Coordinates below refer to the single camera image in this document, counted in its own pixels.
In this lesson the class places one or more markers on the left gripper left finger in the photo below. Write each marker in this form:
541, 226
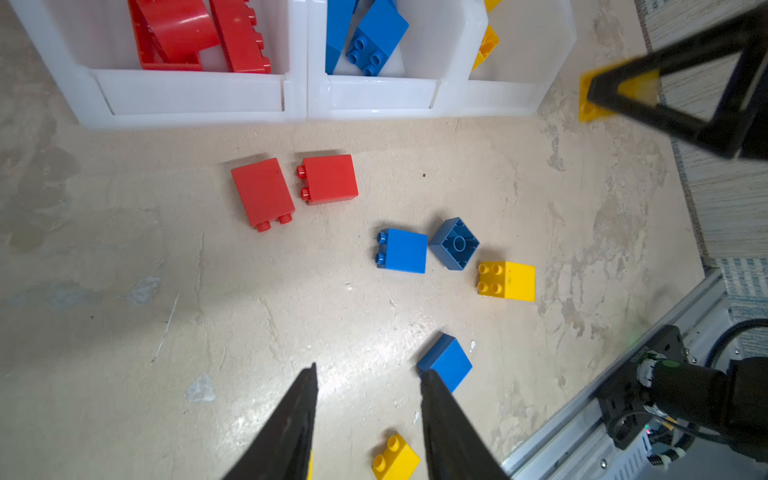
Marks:
282, 447

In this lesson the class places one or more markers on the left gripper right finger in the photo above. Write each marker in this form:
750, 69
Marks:
452, 446

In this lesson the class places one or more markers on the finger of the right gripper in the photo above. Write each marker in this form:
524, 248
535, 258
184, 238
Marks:
708, 89

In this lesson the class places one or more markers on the small yellow brick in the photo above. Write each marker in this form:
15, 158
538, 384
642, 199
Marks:
398, 461

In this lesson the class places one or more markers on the yellow studded brick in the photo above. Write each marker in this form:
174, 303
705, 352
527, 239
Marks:
507, 280

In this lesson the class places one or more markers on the dark blue hollow brick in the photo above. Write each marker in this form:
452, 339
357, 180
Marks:
454, 244

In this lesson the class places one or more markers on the yellow hollow brick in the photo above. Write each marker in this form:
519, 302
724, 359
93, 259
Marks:
489, 42

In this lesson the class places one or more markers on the blue large square brick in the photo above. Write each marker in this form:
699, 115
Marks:
376, 37

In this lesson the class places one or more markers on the blue long studded brick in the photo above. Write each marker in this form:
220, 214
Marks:
339, 17

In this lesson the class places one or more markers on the red long curved brick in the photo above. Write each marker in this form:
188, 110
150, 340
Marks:
242, 44

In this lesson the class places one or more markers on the yellow long brick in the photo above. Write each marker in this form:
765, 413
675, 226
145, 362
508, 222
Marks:
310, 467

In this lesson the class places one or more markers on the yellow tall brick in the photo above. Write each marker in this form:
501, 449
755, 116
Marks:
490, 5

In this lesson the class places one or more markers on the red square brick studs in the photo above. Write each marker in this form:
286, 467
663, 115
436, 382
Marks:
181, 28

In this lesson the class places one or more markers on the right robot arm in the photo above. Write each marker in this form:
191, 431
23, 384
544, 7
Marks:
699, 401

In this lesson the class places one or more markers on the blue brick bottom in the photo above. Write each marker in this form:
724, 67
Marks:
448, 359

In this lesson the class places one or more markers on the blue brick centre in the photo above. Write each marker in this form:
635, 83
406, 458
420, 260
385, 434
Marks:
402, 251

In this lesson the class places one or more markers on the right white bin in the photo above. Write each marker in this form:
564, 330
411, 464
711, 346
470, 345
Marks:
536, 38

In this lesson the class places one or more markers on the white bin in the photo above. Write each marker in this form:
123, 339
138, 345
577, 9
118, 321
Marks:
90, 50
536, 38
425, 76

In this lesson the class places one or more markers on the middle white bin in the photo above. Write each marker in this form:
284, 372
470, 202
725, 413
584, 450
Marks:
425, 76

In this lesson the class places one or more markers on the left white bin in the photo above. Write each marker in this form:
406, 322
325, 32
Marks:
90, 50

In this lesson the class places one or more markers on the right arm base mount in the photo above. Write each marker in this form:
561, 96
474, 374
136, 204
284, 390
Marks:
622, 398

